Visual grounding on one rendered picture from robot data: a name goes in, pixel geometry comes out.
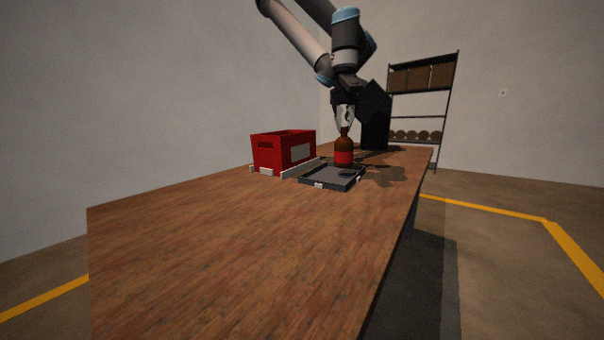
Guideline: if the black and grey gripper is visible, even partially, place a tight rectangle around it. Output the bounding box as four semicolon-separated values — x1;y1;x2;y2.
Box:
330;66;359;133

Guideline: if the brown bottle with red label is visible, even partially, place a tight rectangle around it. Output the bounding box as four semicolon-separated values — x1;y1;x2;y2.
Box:
334;127;354;168

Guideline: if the dark red open crate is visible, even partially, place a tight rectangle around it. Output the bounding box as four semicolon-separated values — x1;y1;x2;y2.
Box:
250;129;316;177

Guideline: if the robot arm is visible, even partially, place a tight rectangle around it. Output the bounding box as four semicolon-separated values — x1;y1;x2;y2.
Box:
255;0;377;94

